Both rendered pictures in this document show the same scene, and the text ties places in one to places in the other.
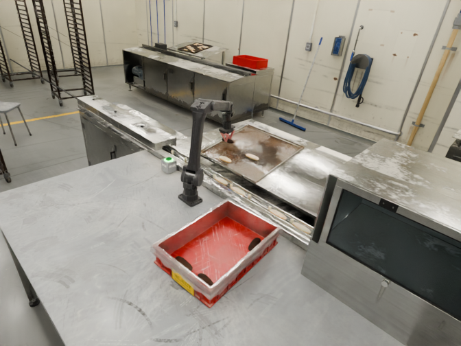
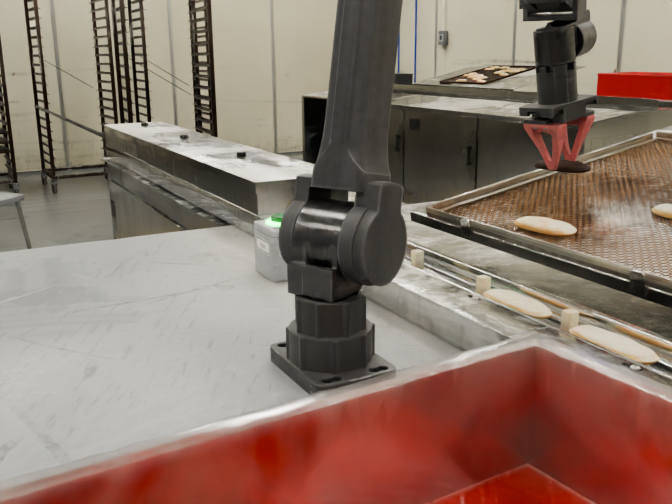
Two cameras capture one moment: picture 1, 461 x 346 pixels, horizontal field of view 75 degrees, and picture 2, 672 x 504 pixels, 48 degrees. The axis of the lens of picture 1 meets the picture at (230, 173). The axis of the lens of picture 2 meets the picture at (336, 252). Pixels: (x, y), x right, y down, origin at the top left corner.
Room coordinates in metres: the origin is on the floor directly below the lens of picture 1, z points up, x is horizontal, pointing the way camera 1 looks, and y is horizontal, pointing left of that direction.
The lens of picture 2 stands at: (0.70, -0.05, 1.13)
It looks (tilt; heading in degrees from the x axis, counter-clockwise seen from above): 15 degrees down; 21
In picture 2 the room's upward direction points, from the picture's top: 1 degrees counter-clockwise
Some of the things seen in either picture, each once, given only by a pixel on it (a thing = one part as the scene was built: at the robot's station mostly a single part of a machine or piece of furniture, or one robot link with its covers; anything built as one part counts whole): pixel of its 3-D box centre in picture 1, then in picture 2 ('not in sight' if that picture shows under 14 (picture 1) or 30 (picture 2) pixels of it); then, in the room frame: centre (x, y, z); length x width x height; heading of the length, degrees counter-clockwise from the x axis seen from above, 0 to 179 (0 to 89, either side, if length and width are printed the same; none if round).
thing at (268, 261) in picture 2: (169, 167); (287, 259); (1.65, 0.39, 0.84); 0.08 x 0.08 x 0.11; 49
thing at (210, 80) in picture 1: (193, 77); (480, 146); (5.75, 0.85, 0.51); 3.00 x 1.26 x 1.03; 49
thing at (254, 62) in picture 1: (250, 61); (653, 85); (5.39, -0.17, 0.94); 0.51 x 0.36 x 0.13; 53
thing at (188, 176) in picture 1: (191, 179); (338, 251); (1.37, 0.21, 0.94); 0.09 x 0.05 x 0.10; 164
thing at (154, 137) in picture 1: (120, 118); (194, 155); (2.30, 0.93, 0.89); 1.25 x 0.18 x 0.09; 49
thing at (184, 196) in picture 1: (190, 193); (330, 332); (1.35, 0.21, 0.86); 0.12 x 0.09 x 0.08; 49
